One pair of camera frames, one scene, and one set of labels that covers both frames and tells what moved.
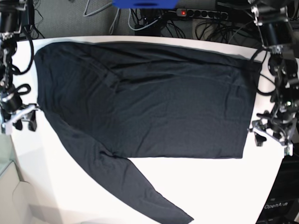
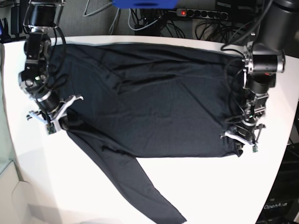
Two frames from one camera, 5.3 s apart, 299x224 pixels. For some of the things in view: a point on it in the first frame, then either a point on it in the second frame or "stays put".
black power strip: x=187 y=12 stays put
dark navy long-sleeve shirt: x=120 y=101 stays put
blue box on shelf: x=145 y=4 stays put
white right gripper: x=259 y=126 → x=238 y=150
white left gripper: x=7 y=124 → x=58 y=120
